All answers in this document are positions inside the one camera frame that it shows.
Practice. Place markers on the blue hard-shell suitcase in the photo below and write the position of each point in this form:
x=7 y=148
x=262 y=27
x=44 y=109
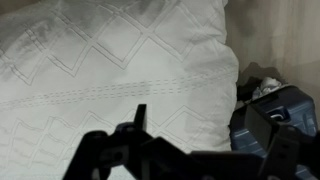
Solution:
x=294 y=151

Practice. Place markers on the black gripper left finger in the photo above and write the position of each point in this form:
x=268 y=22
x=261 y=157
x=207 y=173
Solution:
x=140 y=117

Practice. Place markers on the white quilted duvet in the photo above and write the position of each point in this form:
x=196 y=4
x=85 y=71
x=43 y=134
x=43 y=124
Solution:
x=68 y=67

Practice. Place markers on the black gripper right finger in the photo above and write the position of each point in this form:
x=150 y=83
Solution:
x=260 y=125

